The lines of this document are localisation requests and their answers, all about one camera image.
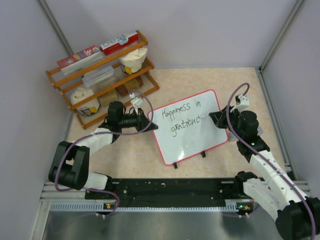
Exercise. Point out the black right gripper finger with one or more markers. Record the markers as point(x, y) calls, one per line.
point(219, 119)
point(223, 111)

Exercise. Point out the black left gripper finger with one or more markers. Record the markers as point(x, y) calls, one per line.
point(148, 126)
point(143, 118)

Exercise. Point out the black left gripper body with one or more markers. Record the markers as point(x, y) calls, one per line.
point(139, 125)

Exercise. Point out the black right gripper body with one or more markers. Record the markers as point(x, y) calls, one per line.
point(233, 119)

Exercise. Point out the pink framed whiteboard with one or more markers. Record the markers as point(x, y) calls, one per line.
point(181, 134)

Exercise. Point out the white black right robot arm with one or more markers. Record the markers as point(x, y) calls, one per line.
point(296, 215)

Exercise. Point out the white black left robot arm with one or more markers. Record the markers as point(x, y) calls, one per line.
point(70, 165)

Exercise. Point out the brown block right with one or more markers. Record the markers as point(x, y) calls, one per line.
point(132, 84)

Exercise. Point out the tan block left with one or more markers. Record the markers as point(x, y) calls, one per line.
point(108, 97)

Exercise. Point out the orange wooden shelf rack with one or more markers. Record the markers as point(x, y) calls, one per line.
point(83, 101)

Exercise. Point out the white bag upper shelf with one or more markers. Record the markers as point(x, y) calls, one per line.
point(132, 62)

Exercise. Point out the clear plastic box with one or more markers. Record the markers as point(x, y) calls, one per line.
point(94, 77)

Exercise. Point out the red foil box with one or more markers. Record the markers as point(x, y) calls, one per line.
point(111, 46)

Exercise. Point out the red white wrap box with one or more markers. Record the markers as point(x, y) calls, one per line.
point(80, 60)

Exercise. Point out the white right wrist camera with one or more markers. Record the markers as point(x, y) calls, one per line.
point(242, 103)

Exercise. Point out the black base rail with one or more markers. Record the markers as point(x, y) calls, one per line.
point(175, 192)

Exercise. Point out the grey slotted cable duct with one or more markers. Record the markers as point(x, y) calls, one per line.
point(94, 206)

